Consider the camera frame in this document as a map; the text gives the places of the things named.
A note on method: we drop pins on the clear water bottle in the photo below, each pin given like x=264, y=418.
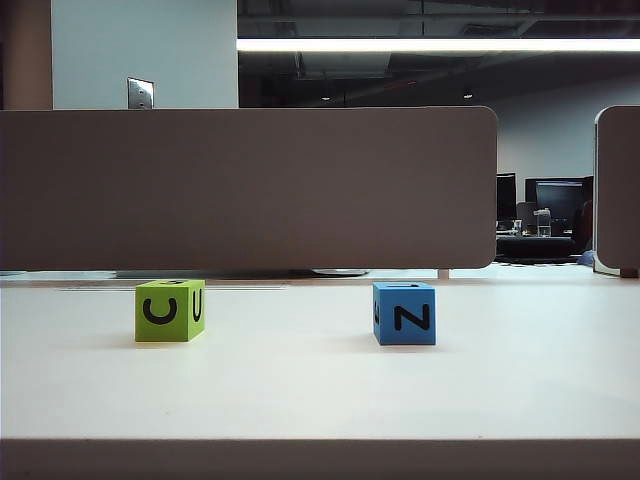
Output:
x=542, y=224

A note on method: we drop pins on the ceiling light strip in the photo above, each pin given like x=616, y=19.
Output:
x=425, y=45

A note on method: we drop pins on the green letter block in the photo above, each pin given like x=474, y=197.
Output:
x=165, y=330

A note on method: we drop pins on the wide black computer monitor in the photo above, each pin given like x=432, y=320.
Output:
x=557, y=197

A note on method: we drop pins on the metal wall plate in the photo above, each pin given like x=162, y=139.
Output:
x=140, y=93

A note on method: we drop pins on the narrow grey desk divider panel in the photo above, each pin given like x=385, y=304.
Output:
x=620, y=200

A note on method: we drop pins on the narrow black computer monitor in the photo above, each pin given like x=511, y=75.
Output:
x=505, y=197

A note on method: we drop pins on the blue letter block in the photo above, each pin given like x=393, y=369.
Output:
x=400, y=337

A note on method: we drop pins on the wide grey desk divider panel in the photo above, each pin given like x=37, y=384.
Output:
x=250, y=190

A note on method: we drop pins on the blue plastic bag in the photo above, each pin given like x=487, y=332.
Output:
x=586, y=258

